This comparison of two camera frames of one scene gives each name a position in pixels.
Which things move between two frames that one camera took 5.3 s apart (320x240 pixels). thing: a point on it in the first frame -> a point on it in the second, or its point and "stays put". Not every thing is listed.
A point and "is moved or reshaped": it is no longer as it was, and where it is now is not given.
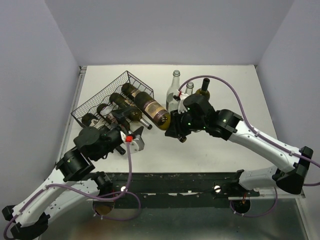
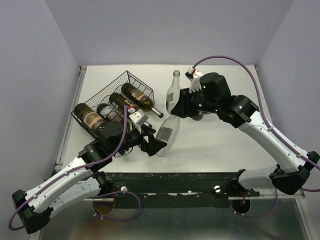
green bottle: (128, 109) stays put
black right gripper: (175, 129) -> (183, 105)
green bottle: (153, 111) -> (90, 117)
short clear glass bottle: (189, 86) is moved or reshaped
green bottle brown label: (107, 112) stays put
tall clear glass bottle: (172, 99) stays put
